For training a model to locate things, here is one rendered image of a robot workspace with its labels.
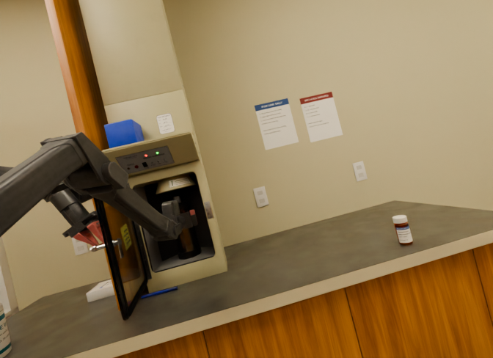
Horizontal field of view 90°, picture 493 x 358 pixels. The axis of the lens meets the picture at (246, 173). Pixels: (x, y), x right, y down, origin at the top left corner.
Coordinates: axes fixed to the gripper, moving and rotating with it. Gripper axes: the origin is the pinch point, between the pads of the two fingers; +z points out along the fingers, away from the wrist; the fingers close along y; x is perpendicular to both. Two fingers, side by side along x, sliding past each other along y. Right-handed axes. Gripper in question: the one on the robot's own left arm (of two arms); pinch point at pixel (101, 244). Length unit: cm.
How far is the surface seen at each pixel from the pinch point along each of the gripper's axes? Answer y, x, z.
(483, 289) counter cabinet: -84, 14, 89
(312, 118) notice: -112, -56, 14
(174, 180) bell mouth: -27.6, -23.2, -4.3
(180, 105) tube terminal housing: -49, -19, -27
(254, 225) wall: -44, -61, 41
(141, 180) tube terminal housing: -17.5, -21.5, -11.9
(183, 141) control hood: -39.6, -10.1, -12.6
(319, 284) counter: -43, 13, 50
